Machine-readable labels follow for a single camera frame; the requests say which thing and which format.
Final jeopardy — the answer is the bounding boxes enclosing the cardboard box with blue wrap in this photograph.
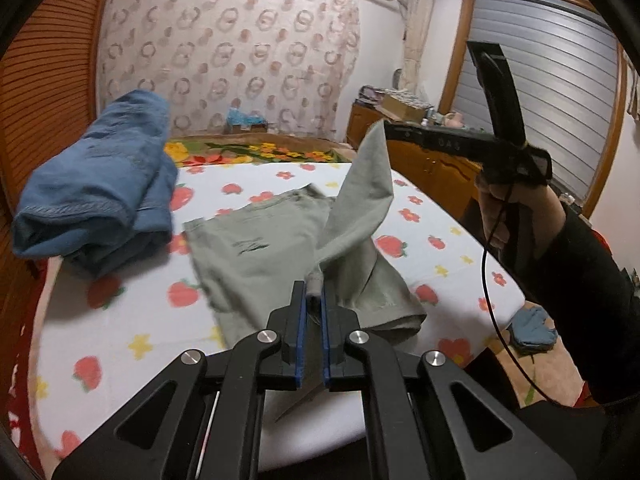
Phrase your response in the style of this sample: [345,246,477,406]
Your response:
[224,107,268,136]

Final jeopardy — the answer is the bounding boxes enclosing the floral blanket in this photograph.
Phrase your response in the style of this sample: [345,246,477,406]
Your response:
[162,132,361,173]

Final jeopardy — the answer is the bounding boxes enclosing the blue cloth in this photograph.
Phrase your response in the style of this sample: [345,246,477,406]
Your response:
[507,307,558,351]

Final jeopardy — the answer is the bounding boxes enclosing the blue jeans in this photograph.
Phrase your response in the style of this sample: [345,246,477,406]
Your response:
[11,89,180,278]

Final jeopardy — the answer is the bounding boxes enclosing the person's right forearm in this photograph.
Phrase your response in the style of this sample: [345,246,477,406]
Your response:
[515,200,640,406]

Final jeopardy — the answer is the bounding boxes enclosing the black cable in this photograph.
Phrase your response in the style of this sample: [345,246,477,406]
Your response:
[479,180,608,406]

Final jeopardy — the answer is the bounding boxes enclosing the wooden cabinet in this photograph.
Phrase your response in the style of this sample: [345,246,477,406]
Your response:
[346,102,483,226]

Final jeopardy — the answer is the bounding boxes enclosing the beige window curtain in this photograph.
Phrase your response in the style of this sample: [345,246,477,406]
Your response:
[400,0,436,96]

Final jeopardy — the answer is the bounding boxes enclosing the window with grey blinds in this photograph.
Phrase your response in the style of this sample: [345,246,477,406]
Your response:
[440,0,631,216]

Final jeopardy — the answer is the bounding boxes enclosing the person's right hand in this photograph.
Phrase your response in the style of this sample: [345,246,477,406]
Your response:
[476,179,567,258]

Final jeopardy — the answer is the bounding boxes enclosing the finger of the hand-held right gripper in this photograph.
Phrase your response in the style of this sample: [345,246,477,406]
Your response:
[382,122,493,160]

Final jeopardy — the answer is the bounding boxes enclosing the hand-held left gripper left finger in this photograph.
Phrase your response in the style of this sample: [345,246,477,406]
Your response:
[52,280,307,480]

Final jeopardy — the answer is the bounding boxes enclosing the ring patterned wall curtain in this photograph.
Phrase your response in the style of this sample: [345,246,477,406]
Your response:
[97,0,362,143]

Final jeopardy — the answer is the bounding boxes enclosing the grey-green pants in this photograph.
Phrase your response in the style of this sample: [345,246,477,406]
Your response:
[182,120,428,421]

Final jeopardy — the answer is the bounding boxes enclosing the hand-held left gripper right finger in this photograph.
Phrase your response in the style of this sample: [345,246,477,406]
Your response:
[320,284,576,480]

